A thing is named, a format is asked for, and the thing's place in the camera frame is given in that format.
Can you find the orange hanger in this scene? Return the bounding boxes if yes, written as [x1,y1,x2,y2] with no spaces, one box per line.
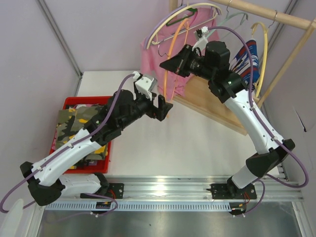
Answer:
[157,19,190,104]

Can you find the blue red white shorts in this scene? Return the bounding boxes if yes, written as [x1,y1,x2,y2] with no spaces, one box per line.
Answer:
[230,39,260,85]

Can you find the green yellow camouflage trousers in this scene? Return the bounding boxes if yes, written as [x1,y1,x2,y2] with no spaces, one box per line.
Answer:
[53,104,102,150]

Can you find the cream hanger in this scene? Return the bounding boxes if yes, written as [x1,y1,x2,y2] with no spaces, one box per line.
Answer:
[145,2,223,50]
[251,22,268,98]

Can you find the mint green hanger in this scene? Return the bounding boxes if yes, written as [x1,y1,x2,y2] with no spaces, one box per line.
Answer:
[217,12,249,30]

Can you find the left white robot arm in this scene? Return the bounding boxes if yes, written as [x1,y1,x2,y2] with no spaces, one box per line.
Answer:
[20,90,173,206]

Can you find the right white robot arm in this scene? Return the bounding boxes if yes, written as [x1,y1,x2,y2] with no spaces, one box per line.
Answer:
[159,41,295,198]

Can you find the lilac hanger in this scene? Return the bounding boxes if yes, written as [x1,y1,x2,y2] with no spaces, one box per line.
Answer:
[143,0,223,50]

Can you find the dark green hanger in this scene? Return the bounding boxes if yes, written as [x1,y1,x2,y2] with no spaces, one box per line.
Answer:
[166,8,198,27]

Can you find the wooden clothes rack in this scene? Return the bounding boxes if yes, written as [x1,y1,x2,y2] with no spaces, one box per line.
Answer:
[175,0,316,135]

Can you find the pink t-shirt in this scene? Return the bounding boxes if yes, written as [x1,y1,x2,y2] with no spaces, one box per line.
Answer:
[140,7,218,98]

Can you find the red plastic bin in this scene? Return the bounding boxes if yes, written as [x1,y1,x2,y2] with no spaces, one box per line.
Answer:
[50,96,111,174]

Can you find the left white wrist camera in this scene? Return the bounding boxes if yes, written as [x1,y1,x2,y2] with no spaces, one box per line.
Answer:
[133,71,157,101]

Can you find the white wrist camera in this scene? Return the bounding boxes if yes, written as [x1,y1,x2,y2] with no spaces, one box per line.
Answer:
[193,26,209,51]
[133,71,157,101]

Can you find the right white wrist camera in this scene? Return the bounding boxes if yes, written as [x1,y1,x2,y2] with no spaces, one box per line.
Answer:
[193,26,209,51]

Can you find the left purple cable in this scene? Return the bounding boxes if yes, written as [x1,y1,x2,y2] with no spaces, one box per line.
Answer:
[0,74,135,220]

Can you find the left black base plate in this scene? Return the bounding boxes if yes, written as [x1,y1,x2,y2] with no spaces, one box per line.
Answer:
[79,183,124,199]

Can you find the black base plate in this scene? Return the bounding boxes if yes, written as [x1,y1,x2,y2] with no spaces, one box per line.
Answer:
[79,183,124,199]
[206,183,257,200]

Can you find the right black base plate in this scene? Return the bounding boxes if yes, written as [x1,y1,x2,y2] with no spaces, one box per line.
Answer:
[206,183,257,200]

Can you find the white slotted cable duct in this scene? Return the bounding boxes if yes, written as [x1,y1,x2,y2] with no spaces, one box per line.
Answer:
[45,201,232,212]

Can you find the aluminium mounting rail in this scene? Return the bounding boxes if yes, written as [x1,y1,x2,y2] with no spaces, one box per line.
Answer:
[34,175,304,203]

